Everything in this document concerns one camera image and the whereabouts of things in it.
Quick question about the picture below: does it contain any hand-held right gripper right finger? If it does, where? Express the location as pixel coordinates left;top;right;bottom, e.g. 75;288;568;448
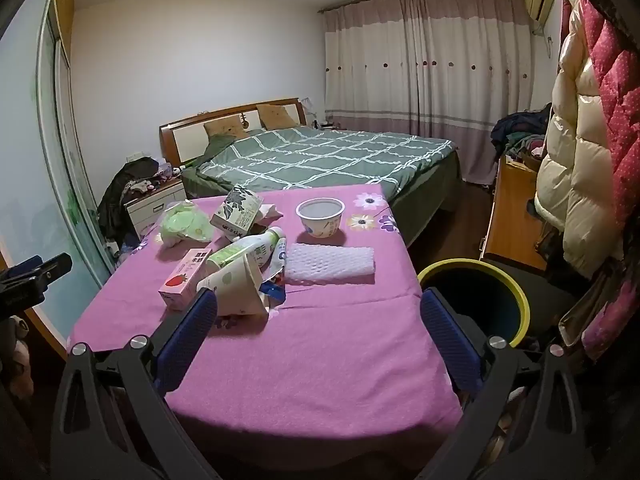
420;287;596;480

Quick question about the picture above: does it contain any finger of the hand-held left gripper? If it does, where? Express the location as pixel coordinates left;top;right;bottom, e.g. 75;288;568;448
15;253;74;293
0;255;46;283

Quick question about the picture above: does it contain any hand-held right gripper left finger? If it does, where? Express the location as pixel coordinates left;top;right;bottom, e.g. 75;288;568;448
49;287;226;480

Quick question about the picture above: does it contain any pink strawberry carton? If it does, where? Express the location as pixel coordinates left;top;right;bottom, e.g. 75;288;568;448
159;248;211;312

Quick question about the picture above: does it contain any white paper cup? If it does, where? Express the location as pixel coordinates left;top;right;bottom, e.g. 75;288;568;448
196;254;271;317

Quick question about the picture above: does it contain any yellow rimmed trash bin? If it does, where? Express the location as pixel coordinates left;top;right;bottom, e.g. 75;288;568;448
416;259;530;350

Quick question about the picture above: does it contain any blue white wrapper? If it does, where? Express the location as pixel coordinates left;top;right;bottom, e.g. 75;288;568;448
257;238;290;311

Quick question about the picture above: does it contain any white green plastic bottle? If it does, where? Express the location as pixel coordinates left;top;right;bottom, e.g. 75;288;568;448
206;226;287;271

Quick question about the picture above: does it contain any floral print carton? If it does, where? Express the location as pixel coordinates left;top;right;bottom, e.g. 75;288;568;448
210;185;264;239

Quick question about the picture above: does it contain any white foam net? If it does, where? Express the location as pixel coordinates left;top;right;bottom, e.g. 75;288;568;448
283;243;377;286

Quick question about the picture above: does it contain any dark clothes pile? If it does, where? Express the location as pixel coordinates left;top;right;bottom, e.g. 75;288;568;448
97;156;161;241

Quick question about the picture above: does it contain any sliding door wardrobe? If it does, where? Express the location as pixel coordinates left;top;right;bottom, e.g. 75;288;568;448
0;0;117;346

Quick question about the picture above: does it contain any green packet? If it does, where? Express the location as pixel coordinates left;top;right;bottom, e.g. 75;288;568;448
159;200;215;247

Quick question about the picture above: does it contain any white nightstand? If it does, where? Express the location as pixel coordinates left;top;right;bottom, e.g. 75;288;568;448
124;180;187;241

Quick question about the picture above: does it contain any pink floral tablecloth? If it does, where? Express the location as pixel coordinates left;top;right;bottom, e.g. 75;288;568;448
67;183;463;442

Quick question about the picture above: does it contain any wooden cabinet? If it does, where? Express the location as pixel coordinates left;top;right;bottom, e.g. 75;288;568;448
479;154;551;273

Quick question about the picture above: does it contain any wooden headboard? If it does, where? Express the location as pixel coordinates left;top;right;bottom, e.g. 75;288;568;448
159;98;308;168

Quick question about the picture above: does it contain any brown pillow with face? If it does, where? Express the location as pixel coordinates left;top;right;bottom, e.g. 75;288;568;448
204;115;249;139

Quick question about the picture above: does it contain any bed with green checked cover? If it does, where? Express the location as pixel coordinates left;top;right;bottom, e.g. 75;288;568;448
181;126;463;248

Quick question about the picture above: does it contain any cream puffer jacket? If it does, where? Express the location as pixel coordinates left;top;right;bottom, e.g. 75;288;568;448
534;0;626;281

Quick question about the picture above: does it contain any mixed clothes heap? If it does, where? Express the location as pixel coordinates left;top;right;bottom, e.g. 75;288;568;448
491;103;553;162

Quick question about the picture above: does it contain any pink white curtain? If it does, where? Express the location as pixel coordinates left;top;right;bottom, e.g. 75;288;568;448
320;0;545;186

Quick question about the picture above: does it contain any pink dotted jacket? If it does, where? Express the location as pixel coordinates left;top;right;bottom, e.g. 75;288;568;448
560;0;640;361

